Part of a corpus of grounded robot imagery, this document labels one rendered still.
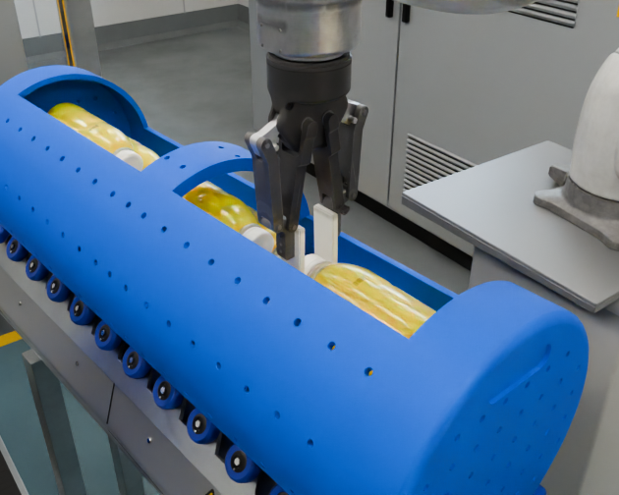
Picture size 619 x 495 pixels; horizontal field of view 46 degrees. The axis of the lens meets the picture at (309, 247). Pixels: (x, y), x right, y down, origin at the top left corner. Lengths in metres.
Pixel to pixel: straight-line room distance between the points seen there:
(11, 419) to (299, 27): 1.95
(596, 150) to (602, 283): 0.20
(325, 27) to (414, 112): 2.26
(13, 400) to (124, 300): 1.67
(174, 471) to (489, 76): 1.91
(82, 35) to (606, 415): 1.38
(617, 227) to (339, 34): 0.67
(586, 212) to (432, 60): 1.63
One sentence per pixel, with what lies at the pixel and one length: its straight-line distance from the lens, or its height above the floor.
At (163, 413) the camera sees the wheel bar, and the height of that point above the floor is 0.93.
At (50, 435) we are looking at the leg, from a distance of 1.69.
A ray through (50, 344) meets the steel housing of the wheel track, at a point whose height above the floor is 0.87.
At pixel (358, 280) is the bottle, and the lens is 0.69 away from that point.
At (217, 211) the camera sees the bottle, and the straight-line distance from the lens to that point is 0.83.
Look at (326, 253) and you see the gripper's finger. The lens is 0.75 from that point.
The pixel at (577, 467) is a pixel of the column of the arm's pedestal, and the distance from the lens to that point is 1.33.
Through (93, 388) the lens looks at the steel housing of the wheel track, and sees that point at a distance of 1.09.
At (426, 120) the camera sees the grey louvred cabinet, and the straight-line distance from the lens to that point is 2.81.
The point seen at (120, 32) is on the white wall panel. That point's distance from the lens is 5.89.
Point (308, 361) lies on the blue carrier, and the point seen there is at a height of 1.18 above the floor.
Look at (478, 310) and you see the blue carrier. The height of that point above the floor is 1.23.
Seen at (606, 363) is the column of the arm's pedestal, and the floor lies 0.86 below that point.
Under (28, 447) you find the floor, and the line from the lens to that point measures 2.30.
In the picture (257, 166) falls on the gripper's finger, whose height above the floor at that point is 1.30.
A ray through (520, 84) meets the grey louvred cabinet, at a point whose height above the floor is 0.80.
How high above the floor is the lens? 1.58
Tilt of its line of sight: 32 degrees down
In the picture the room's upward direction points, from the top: straight up
